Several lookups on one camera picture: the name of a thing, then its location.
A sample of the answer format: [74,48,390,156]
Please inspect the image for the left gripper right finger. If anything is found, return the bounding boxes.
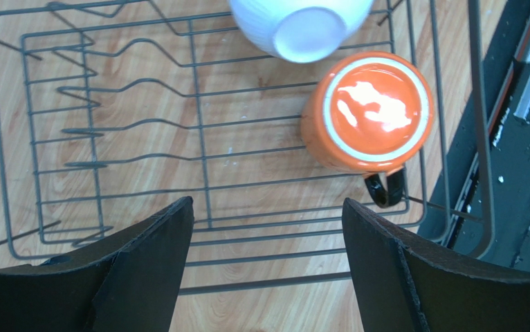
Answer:
[342,199,530,331]

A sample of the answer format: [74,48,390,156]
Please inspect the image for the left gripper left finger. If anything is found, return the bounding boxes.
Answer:
[0,196,194,331]

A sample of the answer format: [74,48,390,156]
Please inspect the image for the orange mug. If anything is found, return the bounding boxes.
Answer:
[300,50,435,208]

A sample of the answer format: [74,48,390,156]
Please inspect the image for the white ribbed bowl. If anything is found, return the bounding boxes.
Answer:
[228,0,374,64]

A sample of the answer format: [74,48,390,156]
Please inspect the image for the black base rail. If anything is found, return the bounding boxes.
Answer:
[418,1,530,272]

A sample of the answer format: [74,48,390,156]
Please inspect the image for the black wire dish rack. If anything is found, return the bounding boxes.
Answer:
[0,1,470,294]

